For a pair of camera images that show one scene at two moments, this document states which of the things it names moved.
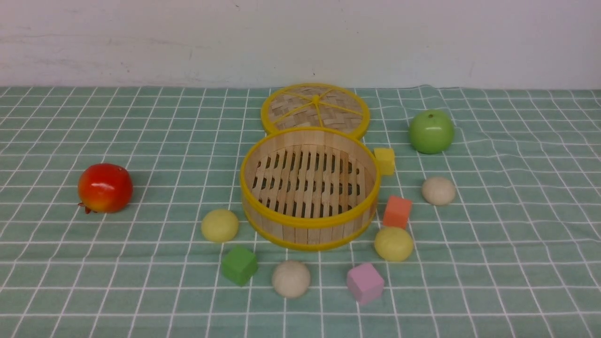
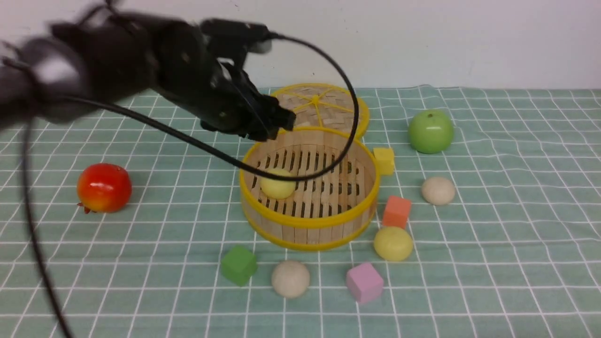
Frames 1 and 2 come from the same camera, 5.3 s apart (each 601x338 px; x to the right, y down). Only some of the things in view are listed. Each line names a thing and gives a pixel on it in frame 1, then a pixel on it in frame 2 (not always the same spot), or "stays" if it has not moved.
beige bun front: x=291 y=279 stays
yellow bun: x=219 y=225 to x=278 y=188
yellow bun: x=393 y=244 stays
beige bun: x=438 y=191 stays
